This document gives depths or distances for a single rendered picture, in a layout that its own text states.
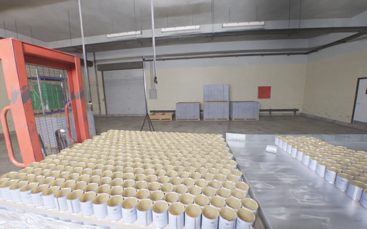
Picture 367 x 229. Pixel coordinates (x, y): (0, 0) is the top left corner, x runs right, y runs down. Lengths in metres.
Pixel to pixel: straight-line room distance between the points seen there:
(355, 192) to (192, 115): 7.33
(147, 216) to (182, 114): 7.49
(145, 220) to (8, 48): 1.42
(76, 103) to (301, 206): 2.07
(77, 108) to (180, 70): 8.37
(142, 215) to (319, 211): 0.82
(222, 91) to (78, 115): 7.05
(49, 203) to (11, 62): 1.01
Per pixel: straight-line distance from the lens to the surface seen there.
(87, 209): 0.83
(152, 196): 0.77
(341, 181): 1.21
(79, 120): 1.93
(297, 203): 0.99
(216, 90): 7.94
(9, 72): 1.56
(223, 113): 8.11
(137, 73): 10.59
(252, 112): 8.47
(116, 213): 0.76
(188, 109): 7.94
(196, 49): 9.94
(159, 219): 0.68
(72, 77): 1.93
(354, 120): 9.25
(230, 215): 0.73
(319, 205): 1.04
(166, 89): 9.84
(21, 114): 1.52
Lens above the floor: 1.65
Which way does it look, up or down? 9 degrees down
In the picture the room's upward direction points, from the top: 2 degrees counter-clockwise
